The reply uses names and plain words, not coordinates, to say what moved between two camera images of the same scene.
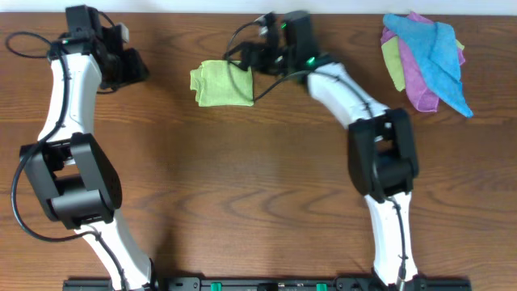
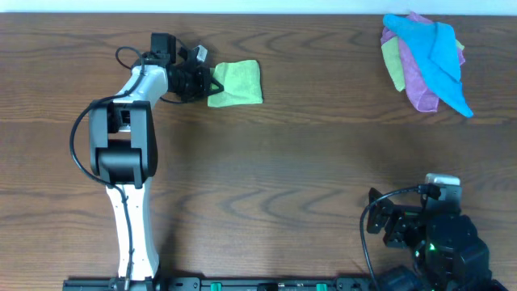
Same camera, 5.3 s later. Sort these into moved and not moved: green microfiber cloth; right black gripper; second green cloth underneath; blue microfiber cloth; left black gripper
Moved: left black gripper; right black gripper; green microfiber cloth
Not moved: blue microfiber cloth; second green cloth underneath
